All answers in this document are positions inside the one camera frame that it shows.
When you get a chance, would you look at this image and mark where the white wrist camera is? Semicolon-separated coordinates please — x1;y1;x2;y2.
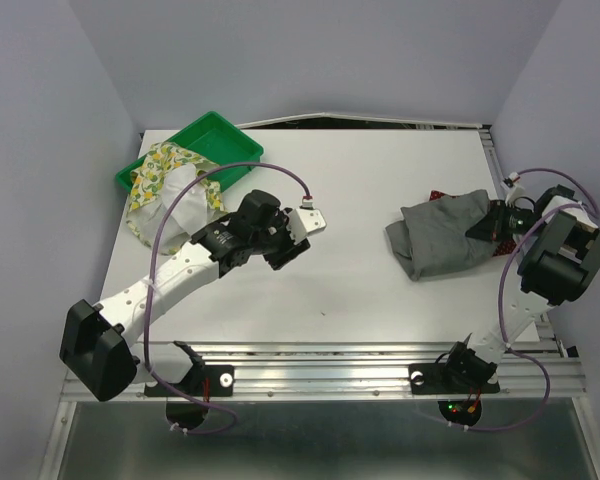
501;172;525;206
287;208;327;244

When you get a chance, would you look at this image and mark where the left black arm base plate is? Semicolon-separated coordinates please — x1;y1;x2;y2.
135;363;235;398

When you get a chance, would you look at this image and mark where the aluminium frame rail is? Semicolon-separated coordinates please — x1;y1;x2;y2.
59;341;589;403

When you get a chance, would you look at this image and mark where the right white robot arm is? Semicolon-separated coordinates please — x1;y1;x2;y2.
434;185;600;393

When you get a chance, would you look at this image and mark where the grey skirt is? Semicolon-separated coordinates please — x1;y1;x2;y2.
385;190;497;281

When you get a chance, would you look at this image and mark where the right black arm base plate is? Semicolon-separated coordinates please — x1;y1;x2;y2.
408;363;500;395

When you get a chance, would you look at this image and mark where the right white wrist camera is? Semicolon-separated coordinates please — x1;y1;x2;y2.
501;172;525;206

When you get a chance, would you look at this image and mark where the yellow lemon print skirt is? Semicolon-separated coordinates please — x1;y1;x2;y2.
125;142;227;248

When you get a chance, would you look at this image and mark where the red polka dot skirt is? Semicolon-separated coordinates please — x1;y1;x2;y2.
427;188;519;259

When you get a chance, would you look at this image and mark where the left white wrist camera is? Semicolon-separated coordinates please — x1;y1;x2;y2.
287;208;327;244

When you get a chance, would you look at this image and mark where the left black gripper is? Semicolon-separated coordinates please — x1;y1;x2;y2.
250;207;310;271

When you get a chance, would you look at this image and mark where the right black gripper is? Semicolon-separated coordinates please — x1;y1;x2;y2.
464;198;547;240

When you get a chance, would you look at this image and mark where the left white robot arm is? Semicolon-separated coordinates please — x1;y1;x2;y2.
59;190;326;401

